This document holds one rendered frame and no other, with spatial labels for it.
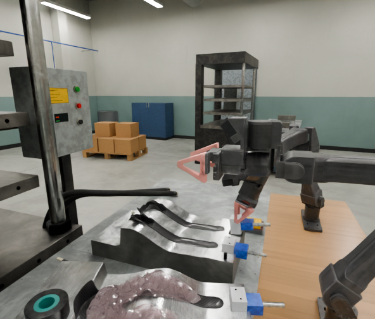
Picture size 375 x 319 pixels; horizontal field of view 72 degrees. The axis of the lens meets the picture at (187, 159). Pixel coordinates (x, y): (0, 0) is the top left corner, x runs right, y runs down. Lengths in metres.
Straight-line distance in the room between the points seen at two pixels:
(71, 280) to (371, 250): 0.68
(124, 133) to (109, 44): 4.52
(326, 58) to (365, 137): 2.08
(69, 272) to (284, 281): 0.62
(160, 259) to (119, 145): 4.82
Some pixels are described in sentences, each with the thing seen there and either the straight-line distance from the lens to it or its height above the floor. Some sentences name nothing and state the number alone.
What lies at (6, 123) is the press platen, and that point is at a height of 1.26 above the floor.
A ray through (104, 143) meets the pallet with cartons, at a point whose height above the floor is 0.34.
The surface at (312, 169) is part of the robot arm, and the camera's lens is 0.58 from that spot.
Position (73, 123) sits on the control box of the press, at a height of 1.21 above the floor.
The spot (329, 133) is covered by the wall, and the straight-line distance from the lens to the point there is 7.36.
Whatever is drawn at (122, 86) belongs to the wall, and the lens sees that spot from 9.25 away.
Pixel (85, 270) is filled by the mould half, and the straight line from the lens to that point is 0.78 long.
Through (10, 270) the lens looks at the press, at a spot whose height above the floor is 0.78.
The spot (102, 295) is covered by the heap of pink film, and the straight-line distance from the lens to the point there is 0.72.
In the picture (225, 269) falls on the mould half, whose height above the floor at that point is 0.86.
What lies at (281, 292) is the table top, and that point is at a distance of 0.89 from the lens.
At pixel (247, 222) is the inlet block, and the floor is 0.94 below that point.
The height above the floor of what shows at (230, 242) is 0.92.
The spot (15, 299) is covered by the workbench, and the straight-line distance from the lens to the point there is 0.95.
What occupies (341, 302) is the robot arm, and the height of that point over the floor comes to 0.92.
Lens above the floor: 1.36
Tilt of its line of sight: 14 degrees down
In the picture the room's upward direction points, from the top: straight up
